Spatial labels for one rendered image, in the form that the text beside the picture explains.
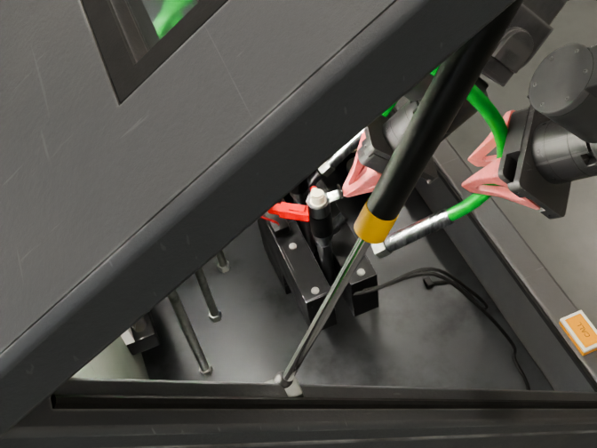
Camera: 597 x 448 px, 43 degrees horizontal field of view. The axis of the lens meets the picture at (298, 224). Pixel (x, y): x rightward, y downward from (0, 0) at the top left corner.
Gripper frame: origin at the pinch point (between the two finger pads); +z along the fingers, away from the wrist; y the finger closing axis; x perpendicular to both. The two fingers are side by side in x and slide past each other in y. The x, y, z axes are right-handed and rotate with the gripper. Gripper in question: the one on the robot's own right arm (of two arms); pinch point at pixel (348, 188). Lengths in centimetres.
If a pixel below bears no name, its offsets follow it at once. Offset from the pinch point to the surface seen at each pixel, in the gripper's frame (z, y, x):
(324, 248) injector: 8.8, -3.0, 2.0
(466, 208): -12.9, -2.6, 11.2
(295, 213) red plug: 6.5, 3.2, 0.5
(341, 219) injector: 4.3, -2.3, 0.8
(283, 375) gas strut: -10.5, 21.8, 33.8
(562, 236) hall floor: 36, -124, -62
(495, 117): -23.2, 4.8, 11.1
